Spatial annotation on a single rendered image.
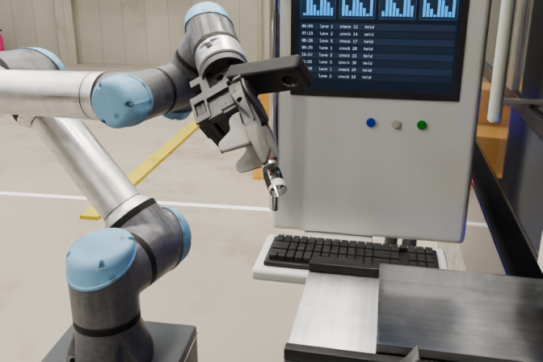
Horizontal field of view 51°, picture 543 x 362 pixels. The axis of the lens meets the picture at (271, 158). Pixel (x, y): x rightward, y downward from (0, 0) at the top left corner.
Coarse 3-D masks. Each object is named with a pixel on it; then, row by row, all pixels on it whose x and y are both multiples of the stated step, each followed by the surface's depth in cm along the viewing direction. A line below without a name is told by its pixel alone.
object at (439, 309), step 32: (384, 288) 108; (416, 288) 108; (448, 288) 108; (480, 288) 108; (512, 288) 107; (384, 320) 98; (416, 320) 98; (448, 320) 98; (480, 320) 98; (512, 320) 98; (384, 352) 87; (448, 352) 85; (480, 352) 90; (512, 352) 90
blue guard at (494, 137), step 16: (480, 112) 163; (512, 112) 122; (480, 128) 161; (496, 128) 138; (512, 128) 121; (528, 128) 108; (480, 144) 160; (496, 144) 137; (512, 144) 120; (528, 144) 107; (496, 160) 136; (512, 160) 119; (528, 160) 106; (512, 176) 118; (528, 176) 105; (512, 192) 117; (528, 192) 105; (528, 208) 104; (528, 224) 103
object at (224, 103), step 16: (208, 64) 81; (224, 64) 82; (192, 80) 83; (208, 80) 82; (224, 80) 77; (240, 80) 76; (208, 96) 77; (224, 96) 76; (256, 96) 80; (208, 112) 75; (224, 112) 75; (256, 112) 76; (208, 128) 76; (224, 128) 77
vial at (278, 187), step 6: (270, 162) 69; (276, 162) 70; (264, 168) 69; (270, 168) 68; (276, 168) 68; (270, 174) 67; (276, 174) 67; (276, 180) 67; (282, 180) 67; (270, 186) 67; (276, 186) 66; (282, 186) 66; (270, 192) 67; (276, 192) 67; (282, 192) 67
